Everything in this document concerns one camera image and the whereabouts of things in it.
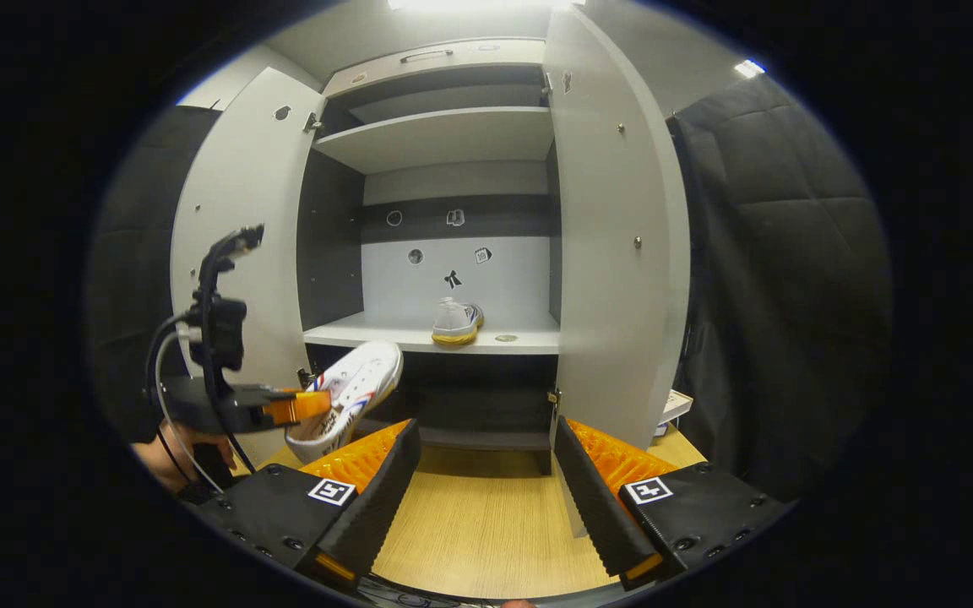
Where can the book with pale cover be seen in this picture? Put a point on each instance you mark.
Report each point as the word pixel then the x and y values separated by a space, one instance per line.
pixel 676 405

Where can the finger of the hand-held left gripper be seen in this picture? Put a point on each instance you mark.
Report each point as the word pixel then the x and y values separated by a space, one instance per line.
pixel 296 407

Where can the grey cabinet door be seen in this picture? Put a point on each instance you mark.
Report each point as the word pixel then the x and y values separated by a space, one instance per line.
pixel 241 186
pixel 613 253

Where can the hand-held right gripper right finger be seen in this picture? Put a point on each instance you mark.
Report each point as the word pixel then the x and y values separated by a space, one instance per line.
pixel 592 507

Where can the large ceiling light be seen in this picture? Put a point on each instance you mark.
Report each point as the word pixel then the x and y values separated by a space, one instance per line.
pixel 478 4

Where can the metal door hinge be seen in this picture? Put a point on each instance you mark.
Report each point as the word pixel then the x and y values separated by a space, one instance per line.
pixel 312 122
pixel 546 83
pixel 306 378
pixel 552 397

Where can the small ceiling light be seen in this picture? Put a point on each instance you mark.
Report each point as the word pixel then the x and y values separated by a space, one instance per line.
pixel 749 67

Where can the grey shoe cabinet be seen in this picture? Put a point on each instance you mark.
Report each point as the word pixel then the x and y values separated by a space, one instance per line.
pixel 444 135

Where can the white striped canvas shoe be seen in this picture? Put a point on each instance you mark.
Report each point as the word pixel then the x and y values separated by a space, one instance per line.
pixel 364 376
pixel 455 321

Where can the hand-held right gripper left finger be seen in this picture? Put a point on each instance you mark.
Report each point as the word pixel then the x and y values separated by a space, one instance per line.
pixel 385 498

